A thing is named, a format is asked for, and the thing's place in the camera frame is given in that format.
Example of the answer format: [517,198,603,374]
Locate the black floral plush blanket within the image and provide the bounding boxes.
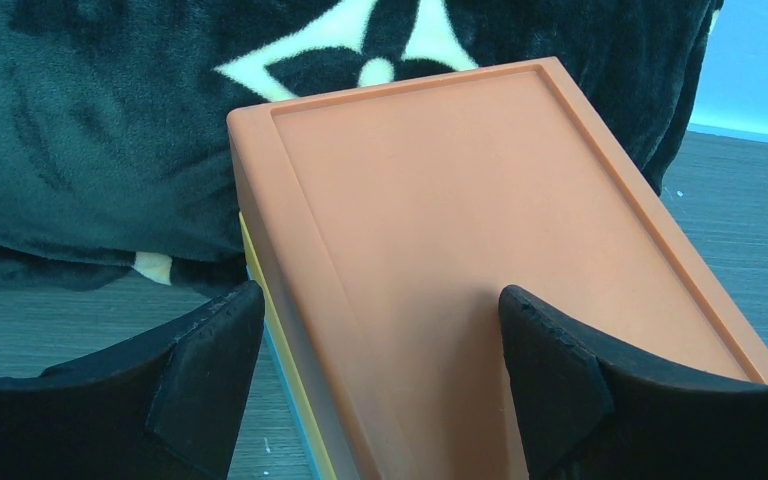
[0,0,723,296]

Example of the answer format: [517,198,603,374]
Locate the orange drawer organizer box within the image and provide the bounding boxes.
[227,58,768,479]

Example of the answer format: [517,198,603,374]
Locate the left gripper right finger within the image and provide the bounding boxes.
[498,285,768,479]

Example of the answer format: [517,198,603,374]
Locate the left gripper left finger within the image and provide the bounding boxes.
[0,281,265,479]

